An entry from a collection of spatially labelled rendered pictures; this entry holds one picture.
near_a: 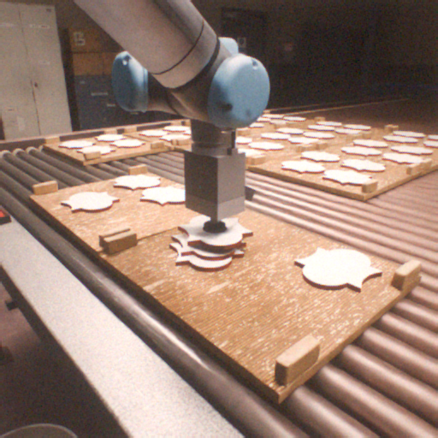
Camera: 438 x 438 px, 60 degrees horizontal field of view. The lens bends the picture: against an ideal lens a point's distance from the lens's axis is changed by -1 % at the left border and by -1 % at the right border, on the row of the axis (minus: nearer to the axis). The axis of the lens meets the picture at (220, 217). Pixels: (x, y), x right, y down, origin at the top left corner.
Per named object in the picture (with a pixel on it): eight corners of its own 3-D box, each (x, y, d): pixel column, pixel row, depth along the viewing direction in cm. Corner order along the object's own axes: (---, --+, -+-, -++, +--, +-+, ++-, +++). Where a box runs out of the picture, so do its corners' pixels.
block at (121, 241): (109, 256, 66) (107, 241, 65) (103, 251, 67) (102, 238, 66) (139, 245, 70) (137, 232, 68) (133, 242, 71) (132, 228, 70)
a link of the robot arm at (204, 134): (215, 111, 65) (250, 115, 59) (215, 138, 67) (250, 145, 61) (180, 115, 60) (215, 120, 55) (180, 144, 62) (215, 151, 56)
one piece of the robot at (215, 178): (270, 126, 63) (266, 217, 69) (232, 120, 69) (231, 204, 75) (216, 134, 55) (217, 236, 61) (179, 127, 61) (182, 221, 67)
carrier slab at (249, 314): (278, 405, 39) (279, 393, 38) (98, 262, 67) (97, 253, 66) (420, 283, 60) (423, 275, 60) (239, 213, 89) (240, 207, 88)
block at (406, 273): (402, 291, 55) (405, 275, 54) (390, 286, 57) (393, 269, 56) (419, 277, 59) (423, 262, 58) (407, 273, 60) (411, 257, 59)
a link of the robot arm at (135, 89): (147, 50, 42) (222, 52, 49) (103, 48, 50) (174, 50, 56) (150, 122, 45) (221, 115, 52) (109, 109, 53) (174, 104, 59)
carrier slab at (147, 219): (98, 259, 68) (97, 251, 67) (29, 201, 96) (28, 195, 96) (239, 212, 89) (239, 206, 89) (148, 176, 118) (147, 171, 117)
